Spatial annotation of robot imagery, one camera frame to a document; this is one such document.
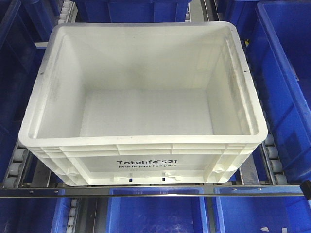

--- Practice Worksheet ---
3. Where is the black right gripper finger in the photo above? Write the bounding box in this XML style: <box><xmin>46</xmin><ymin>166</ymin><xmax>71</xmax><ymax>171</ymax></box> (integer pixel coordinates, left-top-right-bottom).
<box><xmin>300</xmin><ymin>180</ymin><xmax>311</xmax><ymax>200</ymax></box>

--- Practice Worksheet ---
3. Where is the white plastic tote bin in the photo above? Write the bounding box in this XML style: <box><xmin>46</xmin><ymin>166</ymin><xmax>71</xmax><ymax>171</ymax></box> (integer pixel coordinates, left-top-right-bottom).
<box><xmin>18</xmin><ymin>21</ymin><xmax>268</xmax><ymax>186</ymax></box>

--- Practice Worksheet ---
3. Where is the blue bin lower right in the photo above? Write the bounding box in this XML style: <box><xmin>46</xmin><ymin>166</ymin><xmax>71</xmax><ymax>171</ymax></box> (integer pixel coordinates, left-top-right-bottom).
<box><xmin>208</xmin><ymin>185</ymin><xmax>311</xmax><ymax>233</ymax></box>

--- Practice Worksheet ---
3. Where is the blue bin right shelf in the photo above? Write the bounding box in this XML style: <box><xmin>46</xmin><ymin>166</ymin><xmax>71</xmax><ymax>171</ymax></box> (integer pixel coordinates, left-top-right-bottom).
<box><xmin>247</xmin><ymin>0</ymin><xmax>311</xmax><ymax>183</ymax></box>

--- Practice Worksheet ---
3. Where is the blue bin lower shelf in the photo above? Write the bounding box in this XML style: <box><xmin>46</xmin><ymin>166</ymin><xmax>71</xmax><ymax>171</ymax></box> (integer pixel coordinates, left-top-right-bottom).
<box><xmin>105</xmin><ymin>196</ymin><xmax>209</xmax><ymax>233</ymax></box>

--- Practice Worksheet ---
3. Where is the steel front shelf rail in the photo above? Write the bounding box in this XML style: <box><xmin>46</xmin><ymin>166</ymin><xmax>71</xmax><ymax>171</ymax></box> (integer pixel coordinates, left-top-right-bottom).
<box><xmin>0</xmin><ymin>185</ymin><xmax>304</xmax><ymax>198</ymax></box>

